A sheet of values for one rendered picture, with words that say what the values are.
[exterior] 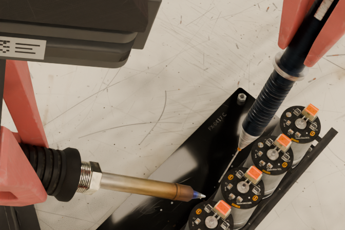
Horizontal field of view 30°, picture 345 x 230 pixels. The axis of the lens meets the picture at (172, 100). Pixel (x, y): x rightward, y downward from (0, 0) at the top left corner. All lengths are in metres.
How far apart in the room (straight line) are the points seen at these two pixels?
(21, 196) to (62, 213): 0.15
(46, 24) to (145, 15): 0.03
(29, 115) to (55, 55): 0.10
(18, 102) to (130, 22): 0.11
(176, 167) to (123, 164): 0.04
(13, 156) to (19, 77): 0.03
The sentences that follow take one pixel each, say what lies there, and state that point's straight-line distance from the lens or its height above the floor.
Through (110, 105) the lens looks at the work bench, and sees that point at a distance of 0.45.
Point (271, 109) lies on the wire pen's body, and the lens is 0.29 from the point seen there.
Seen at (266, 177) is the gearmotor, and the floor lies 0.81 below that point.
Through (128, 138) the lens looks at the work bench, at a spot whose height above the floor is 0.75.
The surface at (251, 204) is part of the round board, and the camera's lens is 0.37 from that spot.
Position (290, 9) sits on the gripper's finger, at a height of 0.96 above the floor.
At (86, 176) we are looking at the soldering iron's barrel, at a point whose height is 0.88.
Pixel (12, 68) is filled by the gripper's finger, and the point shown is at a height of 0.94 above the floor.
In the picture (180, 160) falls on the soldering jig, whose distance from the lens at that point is 0.43.
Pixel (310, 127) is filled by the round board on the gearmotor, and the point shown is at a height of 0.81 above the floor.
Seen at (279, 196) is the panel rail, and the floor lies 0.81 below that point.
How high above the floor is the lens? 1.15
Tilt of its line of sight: 61 degrees down
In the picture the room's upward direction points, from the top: 12 degrees clockwise
